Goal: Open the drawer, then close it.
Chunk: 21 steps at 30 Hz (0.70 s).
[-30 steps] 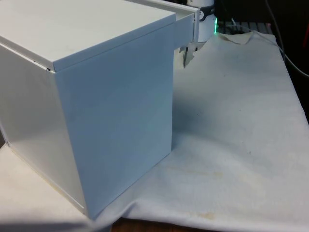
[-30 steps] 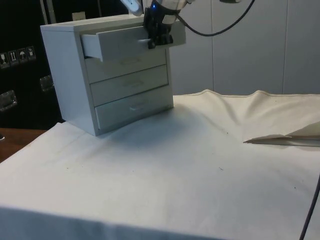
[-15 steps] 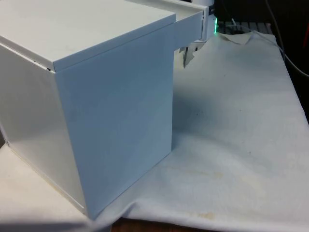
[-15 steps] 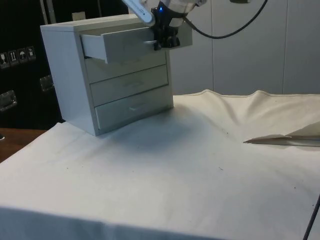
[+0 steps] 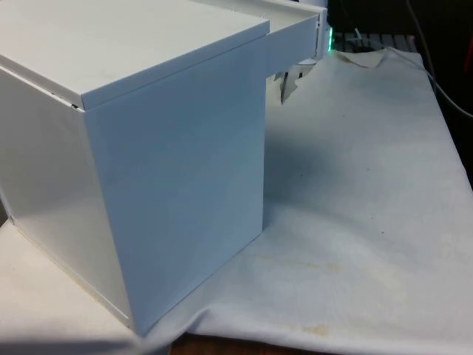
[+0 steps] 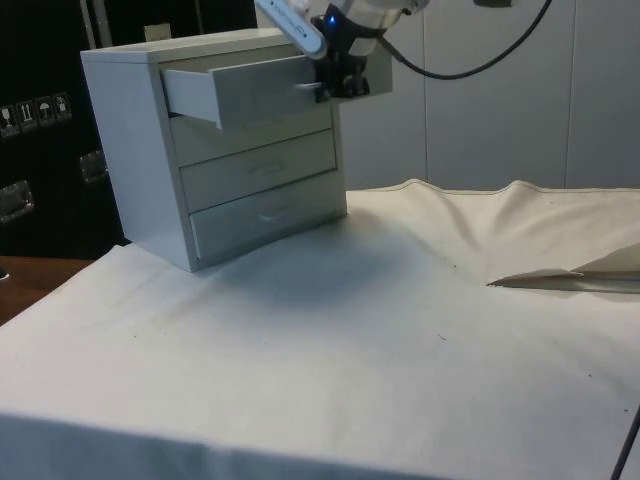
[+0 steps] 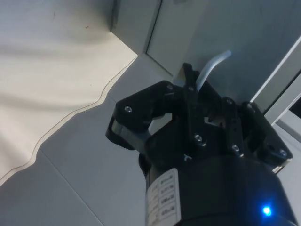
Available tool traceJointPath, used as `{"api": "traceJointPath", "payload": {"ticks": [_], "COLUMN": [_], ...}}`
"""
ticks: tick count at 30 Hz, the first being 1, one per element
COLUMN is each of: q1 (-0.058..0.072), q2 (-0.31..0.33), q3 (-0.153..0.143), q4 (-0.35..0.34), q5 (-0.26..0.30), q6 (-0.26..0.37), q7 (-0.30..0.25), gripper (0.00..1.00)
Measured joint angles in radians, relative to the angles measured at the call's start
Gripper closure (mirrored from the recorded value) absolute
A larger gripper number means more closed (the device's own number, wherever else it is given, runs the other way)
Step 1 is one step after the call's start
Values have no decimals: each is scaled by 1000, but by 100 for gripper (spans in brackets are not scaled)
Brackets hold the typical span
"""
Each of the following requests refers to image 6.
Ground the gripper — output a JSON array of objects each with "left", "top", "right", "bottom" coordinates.
[{"left": 310, "top": 9, "right": 372, "bottom": 104}]

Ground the white drawer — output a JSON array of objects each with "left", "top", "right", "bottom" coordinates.
[{"left": 160, "top": 46, "right": 394, "bottom": 132}]

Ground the white chest of drawers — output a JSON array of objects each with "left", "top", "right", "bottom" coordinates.
[{"left": 81, "top": 28, "right": 350, "bottom": 274}]

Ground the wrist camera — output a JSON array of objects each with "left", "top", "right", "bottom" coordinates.
[{"left": 253, "top": 0, "right": 330, "bottom": 58}]

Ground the black cable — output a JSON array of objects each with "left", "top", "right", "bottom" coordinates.
[
  {"left": 610, "top": 402, "right": 640, "bottom": 480},
  {"left": 377, "top": 0, "right": 554, "bottom": 80}
]

